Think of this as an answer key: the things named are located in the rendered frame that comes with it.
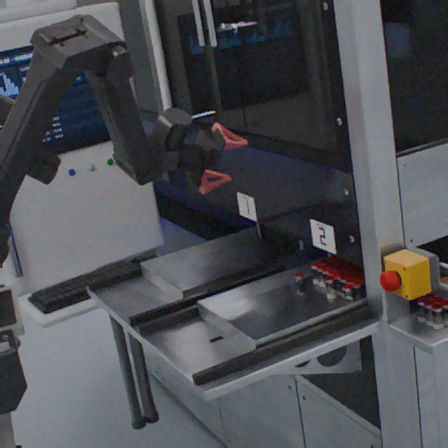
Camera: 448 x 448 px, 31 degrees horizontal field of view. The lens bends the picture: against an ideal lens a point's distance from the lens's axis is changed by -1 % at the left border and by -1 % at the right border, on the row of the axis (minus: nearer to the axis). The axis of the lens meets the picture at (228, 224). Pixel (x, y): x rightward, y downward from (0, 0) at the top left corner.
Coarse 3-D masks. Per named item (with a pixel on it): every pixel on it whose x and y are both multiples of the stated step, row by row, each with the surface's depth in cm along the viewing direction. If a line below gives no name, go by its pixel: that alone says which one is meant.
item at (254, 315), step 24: (240, 288) 180; (264, 288) 183; (288, 288) 184; (312, 288) 181; (216, 312) 177; (240, 312) 175; (264, 312) 173; (288, 312) 171; (312, 312) 170; (336, 312) 162; (240, 336) 160; (264, 336) 155
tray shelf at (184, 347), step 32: (128, 288) 200; (160, 288) 196; (192, 320) 176; (160, 352) 163; (192, 352) 161; (224, 352) 159; (288, 352) 155; (320, 352) 155; (192, 384) 150; (224, 384) 147
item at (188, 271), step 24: (216, 240) 214; (240, 240) 218; (264, 240) 217; (144, 264) 204; (168, 264) 209; (192, 264) 208; (216, 264) 206; (240, 264) 203; (264, 264) 192; (288, 264) 195; (168, 288) 191; (192, 288) 184
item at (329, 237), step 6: (312, 222) 174; (318, 222) 172; (312, 228) 175; (318, 228) 173; (324, 228) 170; (330, 228) 168; (312, 234) 176; (318, 234) 174; (330, 234) 169; (318, 240) 174; (324, 240) 172; (330, 240) 170; (318, 246) 175; (324, 246) 173; (330, 246) 170
